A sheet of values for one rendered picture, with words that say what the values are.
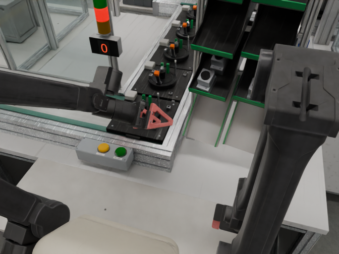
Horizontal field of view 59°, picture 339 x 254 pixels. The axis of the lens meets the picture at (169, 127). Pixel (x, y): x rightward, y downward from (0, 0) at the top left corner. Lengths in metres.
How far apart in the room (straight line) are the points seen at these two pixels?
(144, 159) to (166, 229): 0.28
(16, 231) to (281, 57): 0.57
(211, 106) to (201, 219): 0.41
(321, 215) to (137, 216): 0.64
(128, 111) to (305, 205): 0.74
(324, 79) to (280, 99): 0.06
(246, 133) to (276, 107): 0.79
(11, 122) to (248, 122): 0.97
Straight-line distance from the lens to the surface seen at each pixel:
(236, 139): 1.13
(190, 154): 1.26
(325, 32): 2.17
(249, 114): 1.13
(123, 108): 0.78
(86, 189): 1.19
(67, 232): 0.52
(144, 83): 1.44
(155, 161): 1.17
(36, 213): 0.64
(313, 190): 1.27
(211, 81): 0.99
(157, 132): 1.19
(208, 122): 1.13
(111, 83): 0.78
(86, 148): 1.19
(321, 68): 0.39
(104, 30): 1.24
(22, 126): 1.41
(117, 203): 1.14
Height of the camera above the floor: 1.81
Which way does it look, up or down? 44 degrees down
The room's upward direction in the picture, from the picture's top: straight up
